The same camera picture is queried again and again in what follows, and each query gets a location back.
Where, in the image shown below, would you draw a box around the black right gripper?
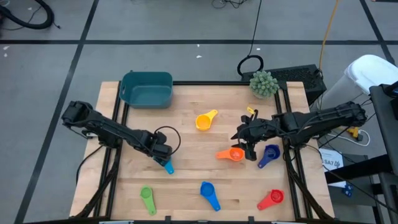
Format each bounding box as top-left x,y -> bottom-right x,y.
230,114 -> 280,162

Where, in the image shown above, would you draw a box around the orange measuring cup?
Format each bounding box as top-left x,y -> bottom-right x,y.
215,147 -> 246,162

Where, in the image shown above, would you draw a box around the large teal measuring cup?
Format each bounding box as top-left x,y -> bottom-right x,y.
154,156 -> 175,175

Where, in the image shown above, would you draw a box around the dark blue measuring cup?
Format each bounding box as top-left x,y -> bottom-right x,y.
257,144 -> 281,169

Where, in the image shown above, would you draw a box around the green measuring cup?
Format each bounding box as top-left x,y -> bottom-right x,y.
139,185 -> 157,217

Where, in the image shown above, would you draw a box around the yellow measuring cup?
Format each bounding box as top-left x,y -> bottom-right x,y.
195,109 -> 219,132

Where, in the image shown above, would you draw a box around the bright blue measuring cup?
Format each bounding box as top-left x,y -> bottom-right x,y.
200,181 -> 222,212

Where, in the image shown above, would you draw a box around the red measuring cup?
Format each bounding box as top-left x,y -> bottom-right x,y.
256,189 -> 285,211

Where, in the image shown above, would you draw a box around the teal plastic basket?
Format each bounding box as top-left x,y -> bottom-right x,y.
119,70 -> 174,110

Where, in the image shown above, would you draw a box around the potted green succulent plant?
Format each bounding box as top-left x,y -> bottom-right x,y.
249,70 -> 280,100

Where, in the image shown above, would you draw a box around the white paper sign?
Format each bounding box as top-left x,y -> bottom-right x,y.
318,147 -> 345,189

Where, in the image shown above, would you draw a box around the black computer case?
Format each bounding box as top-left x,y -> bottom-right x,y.
241,64 -> 327,105

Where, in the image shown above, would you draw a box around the yellow power plug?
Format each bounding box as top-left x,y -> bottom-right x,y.
346,126 -> 361,141

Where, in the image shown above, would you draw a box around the small blue object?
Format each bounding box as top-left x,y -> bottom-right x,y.
341,183 -> 354,197

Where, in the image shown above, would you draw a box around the white trash bin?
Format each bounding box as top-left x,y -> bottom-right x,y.
318,54 -> 398,125

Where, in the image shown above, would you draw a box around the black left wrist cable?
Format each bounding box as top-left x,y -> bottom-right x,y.
154,125 -> 182,156

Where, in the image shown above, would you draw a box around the black hanging cable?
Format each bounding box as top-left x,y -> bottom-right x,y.
236,0 -> 264,77

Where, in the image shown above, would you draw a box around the white power cable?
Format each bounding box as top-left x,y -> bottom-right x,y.
326,129 -> 371,147

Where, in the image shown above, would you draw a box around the tangled black floor cables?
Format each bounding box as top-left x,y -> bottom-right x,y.
211,0 -> 249,9

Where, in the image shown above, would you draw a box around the yellow hanging cable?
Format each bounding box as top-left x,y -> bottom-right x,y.
318,0 -> 340,71

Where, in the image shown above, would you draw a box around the thick black hose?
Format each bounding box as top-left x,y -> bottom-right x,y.
0,0 -> 55,31

